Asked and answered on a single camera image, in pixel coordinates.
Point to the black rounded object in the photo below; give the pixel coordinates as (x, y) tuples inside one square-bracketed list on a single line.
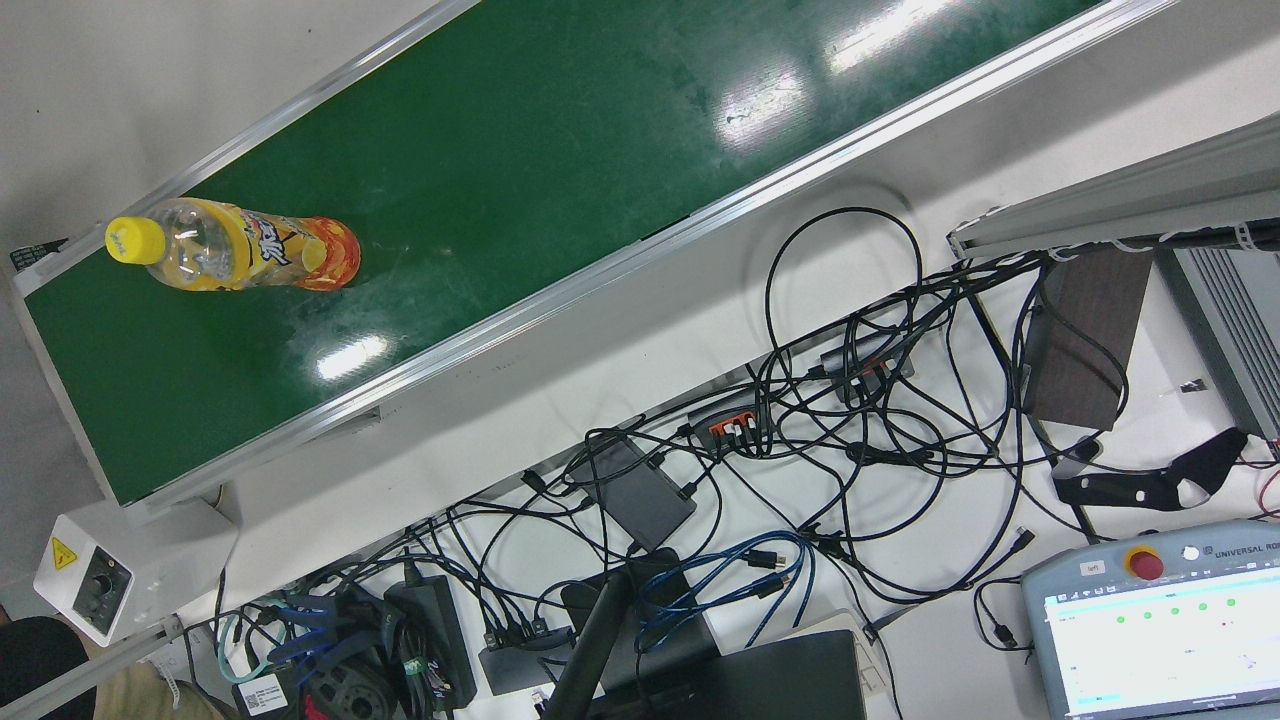
[(40, 665)]

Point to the black hub orange ports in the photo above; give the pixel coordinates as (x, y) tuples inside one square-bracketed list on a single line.
[(725, 415)]

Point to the black flat power adapter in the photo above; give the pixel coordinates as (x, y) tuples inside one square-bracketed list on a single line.
[(640, 495)]

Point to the grey usb hub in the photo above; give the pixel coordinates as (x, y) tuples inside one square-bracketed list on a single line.
[(860, 355)]

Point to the green conveyor belt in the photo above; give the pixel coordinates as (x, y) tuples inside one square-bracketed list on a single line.
[(500, 150)]

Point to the black box device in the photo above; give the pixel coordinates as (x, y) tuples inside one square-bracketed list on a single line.
[(670, 620)]

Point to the black pole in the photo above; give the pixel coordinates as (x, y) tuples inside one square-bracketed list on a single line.
[(590, 650)]

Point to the small black hub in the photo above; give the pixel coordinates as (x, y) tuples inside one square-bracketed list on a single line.
[(520, 665)]

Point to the black flat board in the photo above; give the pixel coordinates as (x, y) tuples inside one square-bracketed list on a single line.
[(780, 680)]

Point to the black power brick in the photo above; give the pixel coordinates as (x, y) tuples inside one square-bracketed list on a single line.
[(430, 640)]

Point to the orange drink bottle yellow cap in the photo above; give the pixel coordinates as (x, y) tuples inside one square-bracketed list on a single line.
[(250, 250)]

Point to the brown wooden block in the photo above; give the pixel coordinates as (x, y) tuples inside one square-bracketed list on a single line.
[(1090, 340)]

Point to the white label tag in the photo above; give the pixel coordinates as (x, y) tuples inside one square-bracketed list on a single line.
[(262, 694)]

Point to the white conveyor control box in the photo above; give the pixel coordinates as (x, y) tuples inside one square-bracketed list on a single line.
[(150, 570)]

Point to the aluminium profile beam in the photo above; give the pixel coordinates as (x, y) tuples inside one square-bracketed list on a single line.
[(1150, 200)]

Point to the grey robot teach pendant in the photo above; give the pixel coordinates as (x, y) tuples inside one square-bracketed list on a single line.
[(1150, 650)]

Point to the grey ribbed metal box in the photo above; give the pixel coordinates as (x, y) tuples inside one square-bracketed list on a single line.
[(1235, 320)]

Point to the tan fabric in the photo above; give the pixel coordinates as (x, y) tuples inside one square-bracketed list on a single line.
[(140, 695)]

